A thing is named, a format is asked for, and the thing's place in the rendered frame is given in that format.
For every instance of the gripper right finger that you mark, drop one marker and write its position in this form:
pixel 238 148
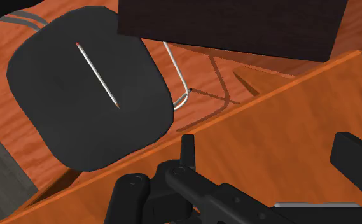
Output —
pixel 357 161

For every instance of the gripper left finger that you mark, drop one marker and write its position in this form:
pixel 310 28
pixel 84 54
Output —
pixel 180 183

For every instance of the orange wooden desk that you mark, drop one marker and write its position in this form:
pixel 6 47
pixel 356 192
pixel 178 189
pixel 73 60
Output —
pixel 261 139

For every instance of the grey pencil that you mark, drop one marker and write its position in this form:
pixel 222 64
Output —
pixel 97 75

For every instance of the black chair with metal legs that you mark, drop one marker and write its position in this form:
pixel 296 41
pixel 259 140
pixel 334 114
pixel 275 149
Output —
pixel 62 102

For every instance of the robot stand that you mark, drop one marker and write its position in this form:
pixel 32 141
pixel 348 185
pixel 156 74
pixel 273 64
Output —
pixel 230 24

